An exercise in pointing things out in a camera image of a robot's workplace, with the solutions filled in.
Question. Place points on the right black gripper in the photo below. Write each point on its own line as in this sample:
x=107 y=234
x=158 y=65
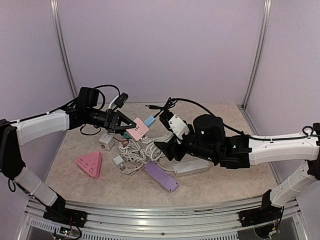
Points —
x=170 y=148

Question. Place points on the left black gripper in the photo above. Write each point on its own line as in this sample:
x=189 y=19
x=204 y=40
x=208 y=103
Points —
x=113 y=119

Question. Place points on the pink cube socket adapter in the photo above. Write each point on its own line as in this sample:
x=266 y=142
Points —
x=139 y=131

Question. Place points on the pink plug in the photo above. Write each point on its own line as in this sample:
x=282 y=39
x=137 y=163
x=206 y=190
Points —
x=125 y=143

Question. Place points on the white multi socket adapter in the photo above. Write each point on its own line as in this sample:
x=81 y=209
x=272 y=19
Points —
x=107 y=141

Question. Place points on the light blue usb charger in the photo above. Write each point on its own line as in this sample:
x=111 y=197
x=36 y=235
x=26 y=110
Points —
x=149 y=121

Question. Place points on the white usb charger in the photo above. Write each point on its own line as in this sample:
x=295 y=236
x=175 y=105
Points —
x=118 y=161

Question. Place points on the pink power strip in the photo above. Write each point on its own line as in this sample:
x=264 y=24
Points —
x=90 y=163

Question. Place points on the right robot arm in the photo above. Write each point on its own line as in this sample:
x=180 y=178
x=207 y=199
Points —
x=244 y=150

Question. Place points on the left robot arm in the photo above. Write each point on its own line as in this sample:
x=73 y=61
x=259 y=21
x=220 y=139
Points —
x=77 y=113

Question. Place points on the teal charger cube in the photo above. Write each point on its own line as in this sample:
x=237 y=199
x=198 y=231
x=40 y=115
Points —
x=125 y=135

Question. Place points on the purple power strip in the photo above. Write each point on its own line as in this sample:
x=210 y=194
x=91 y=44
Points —
x=158 y=174

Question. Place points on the white power strip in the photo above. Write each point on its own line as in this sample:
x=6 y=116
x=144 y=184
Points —
x=190 y=167

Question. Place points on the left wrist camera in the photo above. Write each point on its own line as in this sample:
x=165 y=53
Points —
x=118 y=101

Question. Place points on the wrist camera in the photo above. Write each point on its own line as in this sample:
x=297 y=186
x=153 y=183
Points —
x=118 y=101
x=172 y=122

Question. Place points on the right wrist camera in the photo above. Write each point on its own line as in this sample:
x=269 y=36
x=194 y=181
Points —
x=172 y=122

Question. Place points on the right aluminium frame post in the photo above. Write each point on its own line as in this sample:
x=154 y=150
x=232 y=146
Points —
x=258 y=54

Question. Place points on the aluminium frame post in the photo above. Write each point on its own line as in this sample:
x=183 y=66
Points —
x=258 y=54
x=54 y=5

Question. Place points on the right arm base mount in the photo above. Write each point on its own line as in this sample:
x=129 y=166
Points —
x=258 y=216

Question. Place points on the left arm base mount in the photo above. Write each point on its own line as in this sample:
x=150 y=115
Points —
x=66 y=216

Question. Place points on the front aluminium rail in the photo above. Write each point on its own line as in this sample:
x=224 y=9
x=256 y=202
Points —
x=206 y=222

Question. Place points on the left aluminium frame post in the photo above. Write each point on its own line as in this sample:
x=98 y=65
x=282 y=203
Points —
x=54 y=5

